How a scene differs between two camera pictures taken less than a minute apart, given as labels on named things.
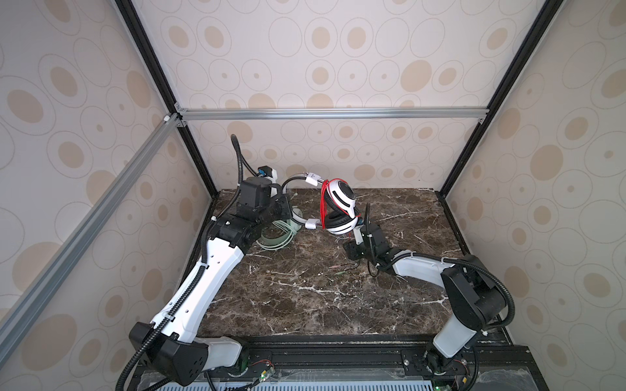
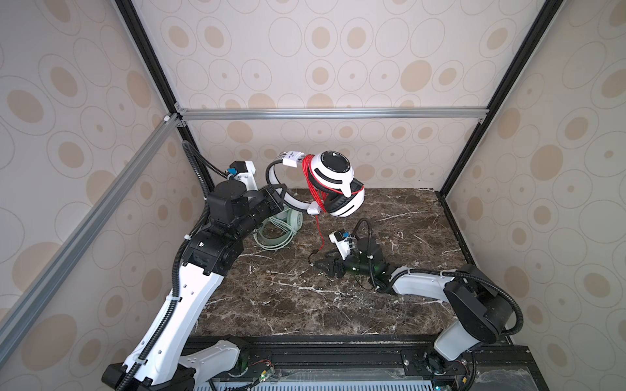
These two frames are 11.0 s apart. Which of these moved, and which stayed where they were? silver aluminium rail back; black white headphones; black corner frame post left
Moved: black white headphones
Stayed: black corner frame post left; silver aluminium rail back
